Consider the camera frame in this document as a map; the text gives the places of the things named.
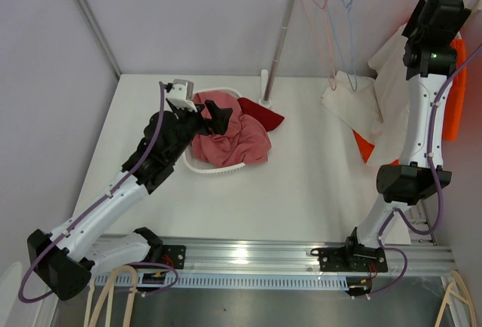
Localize white t shirt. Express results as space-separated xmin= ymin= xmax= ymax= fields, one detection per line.
xmin=321 ymin=25 xmax=410 ymax=167

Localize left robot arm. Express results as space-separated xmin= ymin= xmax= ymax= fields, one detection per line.
xmin=27 ymin=99 xmax=233 ymax=301

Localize left beige hangers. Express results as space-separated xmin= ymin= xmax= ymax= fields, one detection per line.
xmin=84 ymin=265 xmax=138 ymax=327

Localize pink wire hanger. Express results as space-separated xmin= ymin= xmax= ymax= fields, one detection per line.
xmin=300 ymin=0 xmax=337 ymax=91

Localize pink t shirt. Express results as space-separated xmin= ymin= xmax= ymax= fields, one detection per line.
xmin=191 ymin=90 xmax=272 ymax=168

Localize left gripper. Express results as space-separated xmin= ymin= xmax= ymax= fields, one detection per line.
xmin=167 ymin=100 xmax=231 ymax=164

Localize dark red t shirt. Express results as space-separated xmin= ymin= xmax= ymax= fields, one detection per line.
xmin=237 ymin=97 xmax=285 ymax=132

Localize blue wire hanger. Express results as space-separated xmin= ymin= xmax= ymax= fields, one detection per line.
xmin=324 ymin=0 xmax=358 ymax=93

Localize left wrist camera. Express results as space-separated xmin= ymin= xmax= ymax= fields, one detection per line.
xmin=166 ymin=79 xmax=197 ymax=111

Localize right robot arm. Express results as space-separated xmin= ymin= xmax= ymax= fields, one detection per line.
xmin=319 ymin=0 xmax=471 ymax=272

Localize white perforated plastic basket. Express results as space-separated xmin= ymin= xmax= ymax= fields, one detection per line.
xmin=182 ymin=87 xmax=246 ymax=176

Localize right beige hanger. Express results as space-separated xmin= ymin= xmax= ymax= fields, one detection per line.
xmin=434 ymin=270 xmax=477 ymax=326

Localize orange t shirt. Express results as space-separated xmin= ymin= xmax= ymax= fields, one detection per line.
xmin=352 ymin=34 xmax=467 ymax=166

